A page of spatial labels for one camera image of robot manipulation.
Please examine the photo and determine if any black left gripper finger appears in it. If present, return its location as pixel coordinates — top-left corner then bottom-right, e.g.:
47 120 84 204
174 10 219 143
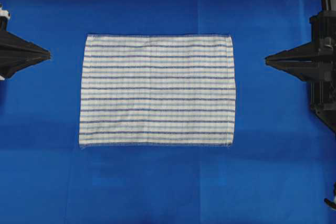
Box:
1 56 50 78
7 32 50 56

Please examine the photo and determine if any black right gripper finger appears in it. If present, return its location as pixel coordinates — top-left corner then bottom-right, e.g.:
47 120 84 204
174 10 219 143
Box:
265 60 315 82
265 42 315 61

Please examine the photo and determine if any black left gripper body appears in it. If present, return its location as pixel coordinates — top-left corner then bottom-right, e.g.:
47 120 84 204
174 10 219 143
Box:
0 4 12 81

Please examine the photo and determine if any blue striped white towel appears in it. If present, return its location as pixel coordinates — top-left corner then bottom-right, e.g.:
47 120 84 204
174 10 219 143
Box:
79 34 236 147

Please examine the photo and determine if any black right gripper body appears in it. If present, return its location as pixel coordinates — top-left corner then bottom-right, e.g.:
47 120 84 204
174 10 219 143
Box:
310 10 335 115

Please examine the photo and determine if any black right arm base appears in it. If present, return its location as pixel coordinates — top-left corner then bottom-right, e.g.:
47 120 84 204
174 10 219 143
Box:
314 108 336 134

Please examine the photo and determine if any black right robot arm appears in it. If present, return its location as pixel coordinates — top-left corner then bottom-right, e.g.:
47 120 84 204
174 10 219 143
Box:
265 0 335 116

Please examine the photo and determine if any blue table cloth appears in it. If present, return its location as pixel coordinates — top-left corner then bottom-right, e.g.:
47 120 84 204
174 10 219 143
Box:
1 0 335 223

